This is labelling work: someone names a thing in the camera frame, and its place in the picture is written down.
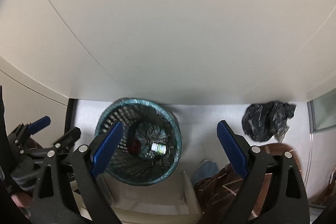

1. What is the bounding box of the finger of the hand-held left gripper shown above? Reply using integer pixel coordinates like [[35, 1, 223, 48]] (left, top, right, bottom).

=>
[[52, 127, 81, 156], [9, 116, 51, 145]]

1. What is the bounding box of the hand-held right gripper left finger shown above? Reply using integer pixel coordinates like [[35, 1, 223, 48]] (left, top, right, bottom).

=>
[[30, 122, 124, 224]]

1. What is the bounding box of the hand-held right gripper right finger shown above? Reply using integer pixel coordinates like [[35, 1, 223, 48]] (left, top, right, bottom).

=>
[[217, 120, 310, 224]]

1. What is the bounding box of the teal mesh wastebasket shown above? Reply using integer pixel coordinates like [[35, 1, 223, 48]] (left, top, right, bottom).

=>
[[95, 98, 182, 186]]

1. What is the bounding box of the blue slipper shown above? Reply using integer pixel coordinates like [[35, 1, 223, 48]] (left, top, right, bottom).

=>
[[192, 160, 219, 185]]

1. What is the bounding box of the crumpled black plastic bag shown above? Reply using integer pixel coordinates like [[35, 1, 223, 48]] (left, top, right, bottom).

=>
[[241, 101, 297, 142]]

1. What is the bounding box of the person's right trouser leg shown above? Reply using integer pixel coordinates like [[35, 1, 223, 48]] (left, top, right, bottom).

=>
[[194, 143, 303, 224]]

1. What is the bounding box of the small white green bottle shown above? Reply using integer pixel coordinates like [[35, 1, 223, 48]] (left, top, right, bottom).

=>
[[142, 141, 168, 159]]

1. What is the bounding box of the beige plastic stool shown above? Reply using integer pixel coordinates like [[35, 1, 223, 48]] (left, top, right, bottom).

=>
[[71, 170, 202, 224]]

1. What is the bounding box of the black vertical frame strip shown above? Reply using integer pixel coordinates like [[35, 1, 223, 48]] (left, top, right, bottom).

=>
[[66, 98, 77, 133]]

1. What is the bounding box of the glass door with grey frame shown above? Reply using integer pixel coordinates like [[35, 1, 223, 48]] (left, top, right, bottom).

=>
[[307, 94, 336, 134]]

